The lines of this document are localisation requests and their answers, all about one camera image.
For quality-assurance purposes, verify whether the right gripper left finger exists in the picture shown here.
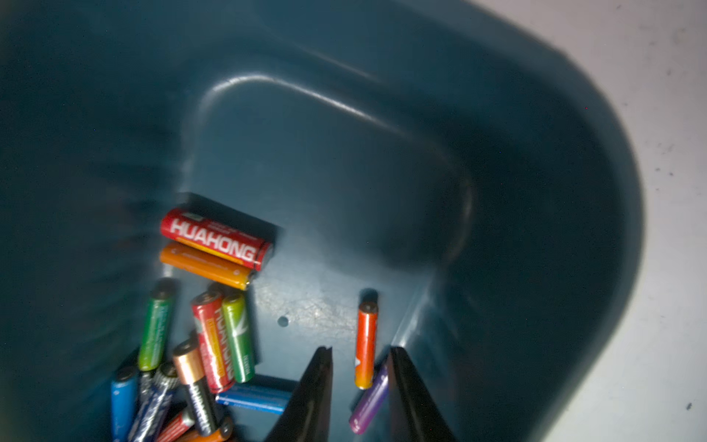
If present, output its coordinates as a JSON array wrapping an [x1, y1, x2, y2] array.
[[265, 346, 333, 442]]

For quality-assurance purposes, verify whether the blue flat battery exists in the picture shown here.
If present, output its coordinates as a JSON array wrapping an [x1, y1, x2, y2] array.
[[215, 384, 292, 414]]

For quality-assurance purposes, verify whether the red Huahong battery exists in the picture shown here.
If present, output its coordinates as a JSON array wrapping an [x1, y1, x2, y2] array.
[[160, 208, 274, 272]]

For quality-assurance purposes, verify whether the teal plastic storage box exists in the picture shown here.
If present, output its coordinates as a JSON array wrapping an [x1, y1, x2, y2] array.
[[1, 1, 644, 441]]

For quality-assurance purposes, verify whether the orange slim battery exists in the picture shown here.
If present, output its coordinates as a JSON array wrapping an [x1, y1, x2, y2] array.
[[355, 301, 379, 390]]

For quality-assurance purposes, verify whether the purple slim battery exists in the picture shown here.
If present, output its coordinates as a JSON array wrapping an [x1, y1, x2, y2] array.
[[349, 365, 390, 435]]

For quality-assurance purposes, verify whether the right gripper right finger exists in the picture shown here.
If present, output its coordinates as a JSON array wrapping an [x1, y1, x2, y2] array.
[[386, 346, 457, 442]]

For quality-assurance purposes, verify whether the light green battery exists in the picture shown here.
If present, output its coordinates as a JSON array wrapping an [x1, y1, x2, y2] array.
[[222, 291, 256, 383]]

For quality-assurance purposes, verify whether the copper black battery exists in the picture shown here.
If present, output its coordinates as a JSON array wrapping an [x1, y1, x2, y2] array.
[[172, 340, 220, 436]]

